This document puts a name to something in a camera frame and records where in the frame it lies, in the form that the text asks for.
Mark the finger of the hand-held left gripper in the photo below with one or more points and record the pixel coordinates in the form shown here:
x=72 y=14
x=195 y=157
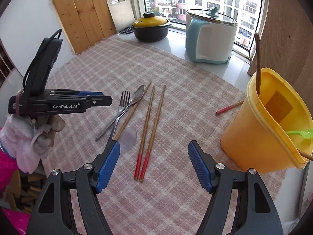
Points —
x=90 y=93
x=102 y=100

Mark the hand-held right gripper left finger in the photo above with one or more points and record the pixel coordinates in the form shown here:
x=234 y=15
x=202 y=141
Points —
x=107 y=166

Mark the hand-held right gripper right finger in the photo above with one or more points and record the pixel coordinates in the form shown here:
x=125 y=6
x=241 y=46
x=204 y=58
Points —
x=200 y=169

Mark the metal fork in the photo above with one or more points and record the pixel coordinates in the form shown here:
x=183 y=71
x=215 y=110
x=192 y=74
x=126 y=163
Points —
x=124 y=98

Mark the clear plastic spoon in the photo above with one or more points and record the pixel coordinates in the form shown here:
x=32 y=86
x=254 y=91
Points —
x=128 y=138

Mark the metal spoon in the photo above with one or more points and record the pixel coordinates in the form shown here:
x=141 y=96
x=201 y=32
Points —
x=138 y=94

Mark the yellow plastic container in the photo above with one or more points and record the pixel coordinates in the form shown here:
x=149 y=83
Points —
x=247 y=137

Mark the green plastic fork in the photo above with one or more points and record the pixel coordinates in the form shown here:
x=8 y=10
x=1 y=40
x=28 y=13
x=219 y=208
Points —
x=302 y=134

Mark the person's left hand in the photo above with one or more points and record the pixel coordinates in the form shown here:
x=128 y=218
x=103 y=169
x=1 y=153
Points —
x=55 y=124

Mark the pink checked table cloth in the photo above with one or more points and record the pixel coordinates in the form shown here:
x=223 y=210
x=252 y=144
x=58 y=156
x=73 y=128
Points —
x=176 y=127

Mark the pine plank board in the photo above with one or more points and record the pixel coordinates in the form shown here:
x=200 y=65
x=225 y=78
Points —
x=83 y=12

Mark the pile of wooden pieces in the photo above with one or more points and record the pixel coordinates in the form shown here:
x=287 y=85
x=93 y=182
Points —
x=29 y=191

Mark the white cutting board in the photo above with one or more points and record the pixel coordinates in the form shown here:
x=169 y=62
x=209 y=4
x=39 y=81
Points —
x=121 y=14

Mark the black pot with yellow lid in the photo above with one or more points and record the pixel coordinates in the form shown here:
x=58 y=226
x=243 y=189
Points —
x=151 y=29

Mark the white floral rice cooker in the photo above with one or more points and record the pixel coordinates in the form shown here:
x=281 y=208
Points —
x=304 y=200

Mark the white and teal electric pot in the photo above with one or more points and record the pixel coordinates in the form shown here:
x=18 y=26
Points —
x=215 y=41

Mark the light wooden board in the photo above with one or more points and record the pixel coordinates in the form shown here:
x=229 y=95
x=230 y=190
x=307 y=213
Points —
x=286 y=29

